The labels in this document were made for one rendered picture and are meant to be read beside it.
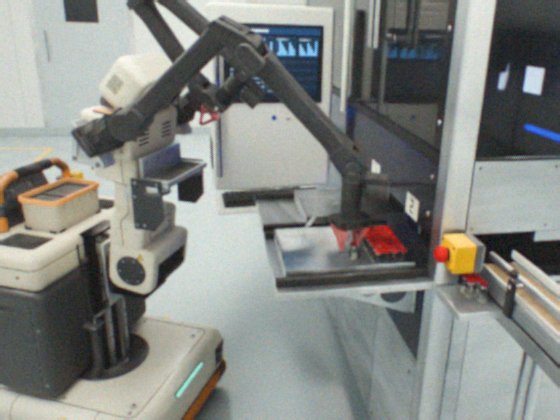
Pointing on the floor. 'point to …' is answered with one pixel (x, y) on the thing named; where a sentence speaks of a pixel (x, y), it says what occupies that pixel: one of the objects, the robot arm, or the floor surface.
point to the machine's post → (452, 193)
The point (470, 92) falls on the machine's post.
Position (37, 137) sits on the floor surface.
